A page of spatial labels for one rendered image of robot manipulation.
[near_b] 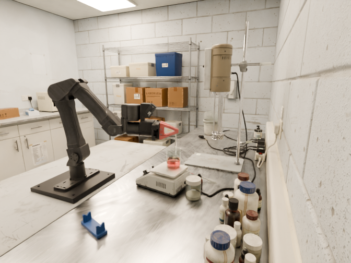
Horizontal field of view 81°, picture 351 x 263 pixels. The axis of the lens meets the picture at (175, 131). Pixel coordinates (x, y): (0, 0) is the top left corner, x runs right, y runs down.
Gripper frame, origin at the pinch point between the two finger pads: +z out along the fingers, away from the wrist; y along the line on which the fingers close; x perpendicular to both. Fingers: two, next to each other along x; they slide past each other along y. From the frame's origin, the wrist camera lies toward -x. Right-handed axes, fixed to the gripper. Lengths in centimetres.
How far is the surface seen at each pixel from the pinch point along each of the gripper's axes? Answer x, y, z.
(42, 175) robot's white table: 27, 8, -64
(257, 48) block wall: -67, 216, 94
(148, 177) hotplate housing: 19.5, -3.3, -10.4
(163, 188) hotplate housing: 21.8, -6.9, -3.8
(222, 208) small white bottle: 18.8, -22.7, 16.2
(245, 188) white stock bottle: 11.2, -23.3, 22.3
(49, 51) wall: -60, 270, -226
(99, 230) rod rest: 23.8, -30.4, -19.8
